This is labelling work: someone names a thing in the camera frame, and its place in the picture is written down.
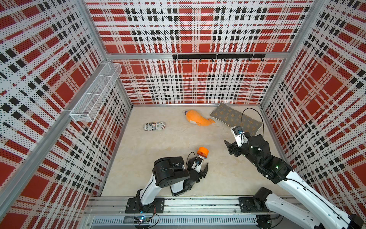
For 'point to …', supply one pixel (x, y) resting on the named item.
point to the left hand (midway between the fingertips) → (203, 159)
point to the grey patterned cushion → (233, 118)
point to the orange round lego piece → (202, 151)
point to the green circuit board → (142, 219)
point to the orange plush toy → (193, 117)
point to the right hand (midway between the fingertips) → (234, 136)
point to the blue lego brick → (204, 157)
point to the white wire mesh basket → (88, 107)
